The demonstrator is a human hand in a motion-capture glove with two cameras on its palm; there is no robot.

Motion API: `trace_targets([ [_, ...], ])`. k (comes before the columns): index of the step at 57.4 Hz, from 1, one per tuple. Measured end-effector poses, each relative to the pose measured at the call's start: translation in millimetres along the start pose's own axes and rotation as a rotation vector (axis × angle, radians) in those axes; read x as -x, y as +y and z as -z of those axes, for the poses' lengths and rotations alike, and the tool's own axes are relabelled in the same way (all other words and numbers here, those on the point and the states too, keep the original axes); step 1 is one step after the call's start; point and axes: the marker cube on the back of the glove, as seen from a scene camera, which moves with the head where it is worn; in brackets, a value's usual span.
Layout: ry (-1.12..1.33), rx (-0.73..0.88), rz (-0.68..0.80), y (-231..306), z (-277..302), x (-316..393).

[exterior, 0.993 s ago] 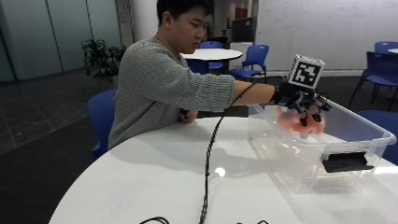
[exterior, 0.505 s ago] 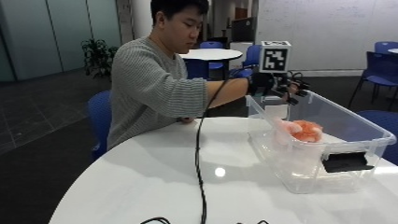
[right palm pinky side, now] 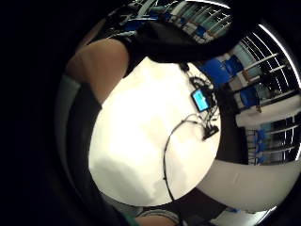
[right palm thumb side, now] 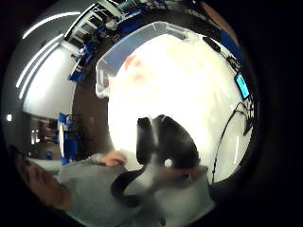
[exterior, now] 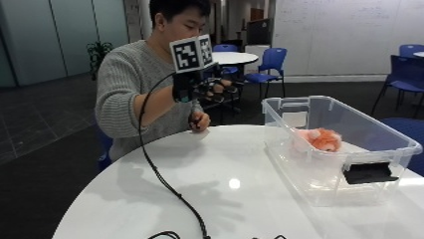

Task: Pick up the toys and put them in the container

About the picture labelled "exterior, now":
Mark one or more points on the round white table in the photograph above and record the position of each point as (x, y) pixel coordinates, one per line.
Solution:
(234, 57)

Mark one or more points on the blue chair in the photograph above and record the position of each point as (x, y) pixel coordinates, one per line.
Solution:
(104, 149)
(268, 68)
(226, 53)
(411, 49)
(404, 76)
(408, 132)

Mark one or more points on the white marker cube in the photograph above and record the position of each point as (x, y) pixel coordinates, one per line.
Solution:
(190, 54)

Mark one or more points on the dark cabinet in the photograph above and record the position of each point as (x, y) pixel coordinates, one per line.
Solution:
(258, 31)

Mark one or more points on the the person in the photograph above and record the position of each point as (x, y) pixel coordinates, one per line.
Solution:
(128, 76)

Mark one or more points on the orange soft toy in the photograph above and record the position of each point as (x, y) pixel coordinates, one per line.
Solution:
(324, 139)

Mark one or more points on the potted green plant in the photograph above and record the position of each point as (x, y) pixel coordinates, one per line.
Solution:
(97, 54)

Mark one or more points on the clear plastic storage bin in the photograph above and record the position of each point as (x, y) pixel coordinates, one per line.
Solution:
(344, 156)

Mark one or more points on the white wall board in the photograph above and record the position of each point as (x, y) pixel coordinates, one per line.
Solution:
(348, 36)

